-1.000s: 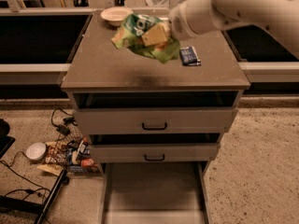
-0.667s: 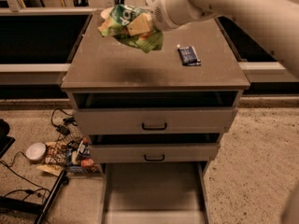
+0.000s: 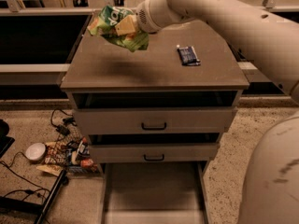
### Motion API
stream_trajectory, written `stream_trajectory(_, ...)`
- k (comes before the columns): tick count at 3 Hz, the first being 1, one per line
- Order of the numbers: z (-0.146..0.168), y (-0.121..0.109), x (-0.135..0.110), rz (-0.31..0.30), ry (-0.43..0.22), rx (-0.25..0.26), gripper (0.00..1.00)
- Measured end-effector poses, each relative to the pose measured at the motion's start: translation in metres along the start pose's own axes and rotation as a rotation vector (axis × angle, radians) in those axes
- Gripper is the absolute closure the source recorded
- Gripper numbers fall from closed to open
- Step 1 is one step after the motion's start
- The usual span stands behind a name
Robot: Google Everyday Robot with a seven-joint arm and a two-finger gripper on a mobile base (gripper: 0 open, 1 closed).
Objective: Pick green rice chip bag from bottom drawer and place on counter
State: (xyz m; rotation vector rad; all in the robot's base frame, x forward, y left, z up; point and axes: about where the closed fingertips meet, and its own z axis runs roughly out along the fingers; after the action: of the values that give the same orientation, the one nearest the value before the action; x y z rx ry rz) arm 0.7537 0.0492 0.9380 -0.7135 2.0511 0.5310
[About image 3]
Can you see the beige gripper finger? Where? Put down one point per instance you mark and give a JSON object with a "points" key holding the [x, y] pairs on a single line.
{"points": [[127, 26]]}

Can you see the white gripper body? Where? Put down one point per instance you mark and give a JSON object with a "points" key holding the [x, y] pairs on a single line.
{"points": [[144, 18]]}

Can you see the green rice chip bag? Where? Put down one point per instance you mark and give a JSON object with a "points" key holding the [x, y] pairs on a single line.
{"points": [[104, 25]]}

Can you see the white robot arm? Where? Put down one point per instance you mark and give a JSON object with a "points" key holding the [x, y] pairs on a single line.
{"points": [[270, 193]]}

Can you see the top grey drawer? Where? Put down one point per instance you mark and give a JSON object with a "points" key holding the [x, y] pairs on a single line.
{"points": [[155, 120]]}

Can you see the grey drawer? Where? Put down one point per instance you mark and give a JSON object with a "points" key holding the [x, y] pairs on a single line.
{"points": [[155, 120], [154, 193], [155, 147]]}

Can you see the grey drawer cabinet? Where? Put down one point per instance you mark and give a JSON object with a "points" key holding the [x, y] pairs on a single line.
{"points": [[103, 76]]}

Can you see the middle grey drawer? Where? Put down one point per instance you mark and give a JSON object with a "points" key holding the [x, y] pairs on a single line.
{"points": [[155, 147]]}

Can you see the bottom grey drawer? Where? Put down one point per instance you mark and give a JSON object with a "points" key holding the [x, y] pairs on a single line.
{"points": [[154, 193]]}

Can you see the dark blue snack packet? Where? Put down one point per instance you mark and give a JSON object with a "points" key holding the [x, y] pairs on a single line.
{"points": [[188, 56]]}

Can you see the black power adapter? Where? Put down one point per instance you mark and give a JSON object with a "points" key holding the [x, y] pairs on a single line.
{"points": [[63, 130]]}

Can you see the white bowl on floor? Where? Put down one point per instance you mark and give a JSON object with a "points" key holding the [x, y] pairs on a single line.
{"points": [[35, 152]]}

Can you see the wire basket of snacks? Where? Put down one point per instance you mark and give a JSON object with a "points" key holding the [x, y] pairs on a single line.
{"points": [[70, 154]]}

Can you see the black stand frame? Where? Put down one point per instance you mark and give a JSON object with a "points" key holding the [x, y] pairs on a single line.
{"points": [[35, 202]]}

